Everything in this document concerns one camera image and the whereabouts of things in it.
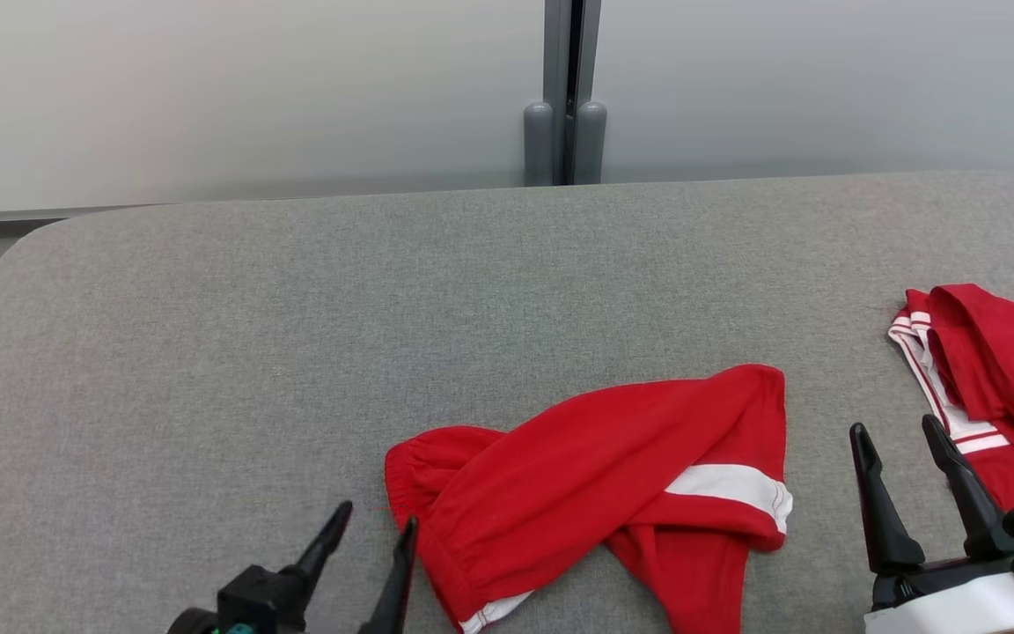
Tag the grey partition post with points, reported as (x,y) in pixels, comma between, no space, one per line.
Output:
(591,141)
(539,141)

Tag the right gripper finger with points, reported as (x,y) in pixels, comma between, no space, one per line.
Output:
(881,511)
(969,493)

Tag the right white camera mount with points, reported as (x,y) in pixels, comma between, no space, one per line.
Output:
(965,612)

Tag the grey partition bottom rail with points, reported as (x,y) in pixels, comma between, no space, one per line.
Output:
(32,215)

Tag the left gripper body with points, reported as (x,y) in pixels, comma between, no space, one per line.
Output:
(192,623)

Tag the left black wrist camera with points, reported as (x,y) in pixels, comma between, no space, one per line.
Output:
(260,599)

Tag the red Bulls jersey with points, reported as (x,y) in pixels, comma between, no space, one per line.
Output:
(1009,379)

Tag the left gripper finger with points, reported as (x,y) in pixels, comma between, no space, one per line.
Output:
(393,581)
(322,541)

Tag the red shorts white stripe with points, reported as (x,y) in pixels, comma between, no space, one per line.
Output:
(577,475)

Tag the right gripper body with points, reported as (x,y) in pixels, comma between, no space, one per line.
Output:
(938,581)

